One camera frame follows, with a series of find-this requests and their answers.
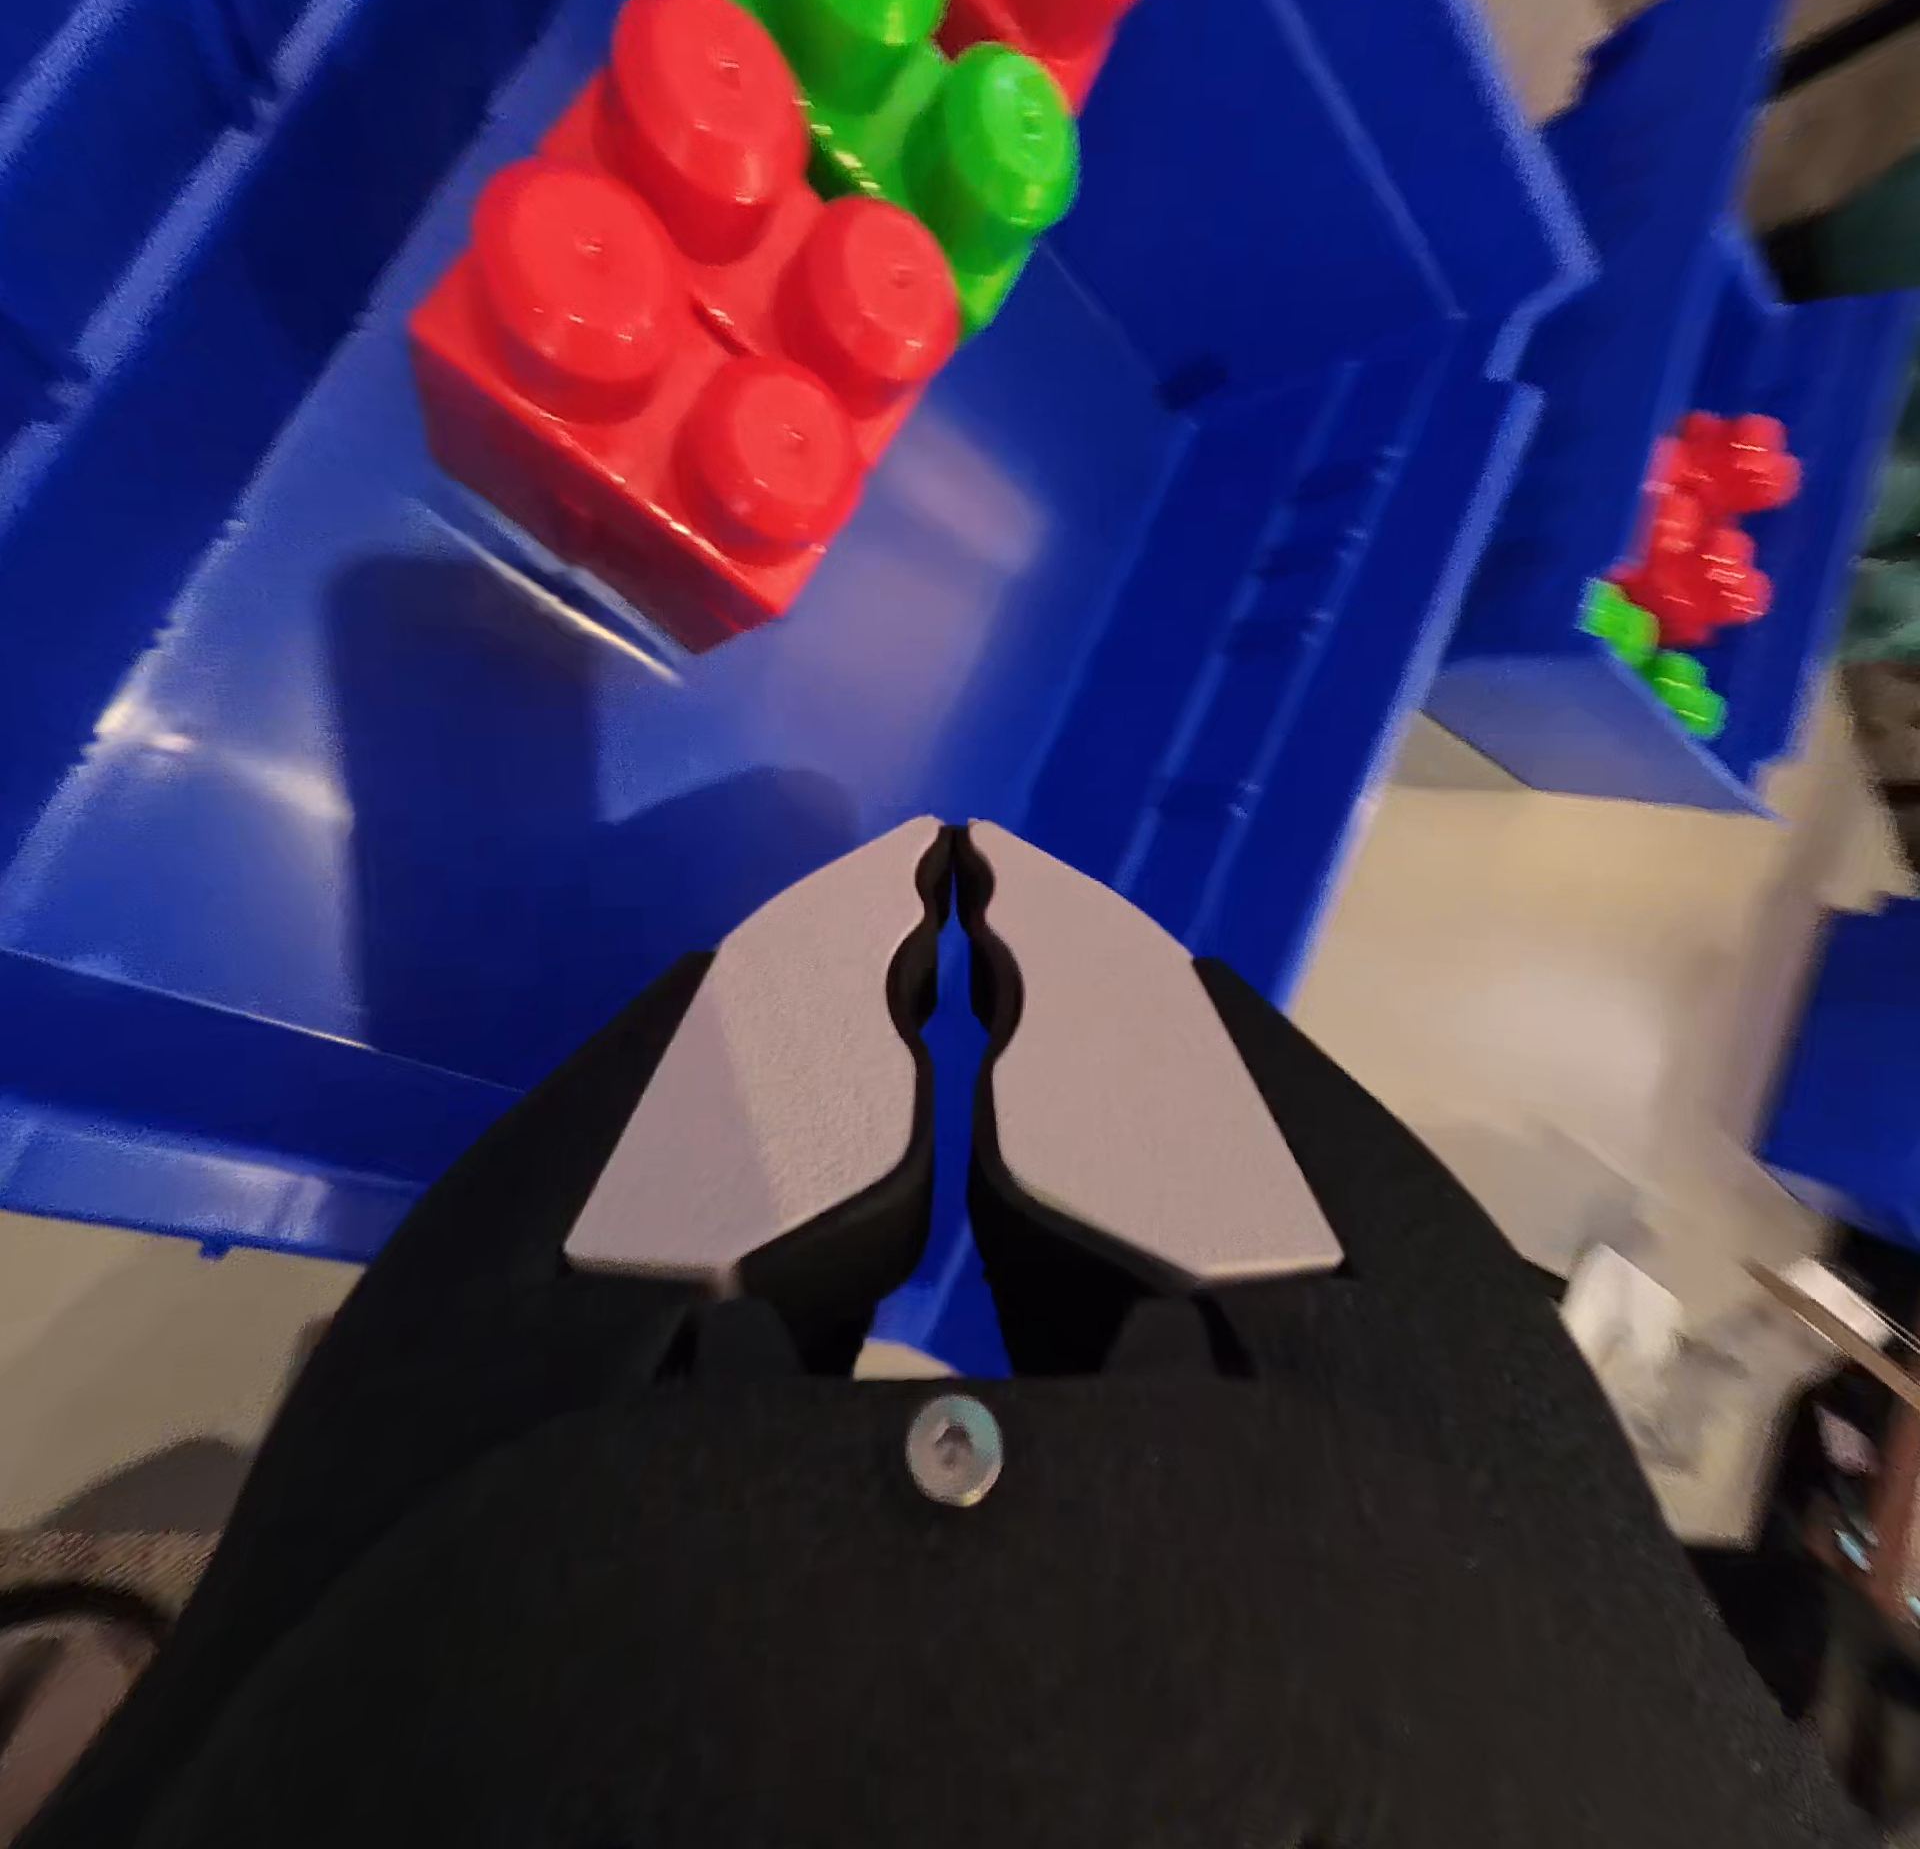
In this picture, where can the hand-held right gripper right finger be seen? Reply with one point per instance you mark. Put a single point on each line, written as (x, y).
(1156, 1098)

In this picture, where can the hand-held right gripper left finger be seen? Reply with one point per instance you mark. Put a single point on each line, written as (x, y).
(752, 1098)

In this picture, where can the green mega block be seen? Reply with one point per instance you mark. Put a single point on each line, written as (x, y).
(932, 110)
(1656, 665)

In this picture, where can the blue storage bin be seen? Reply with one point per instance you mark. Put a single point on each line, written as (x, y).
(1530, 680)
(452, 770)
(1855, 1070)

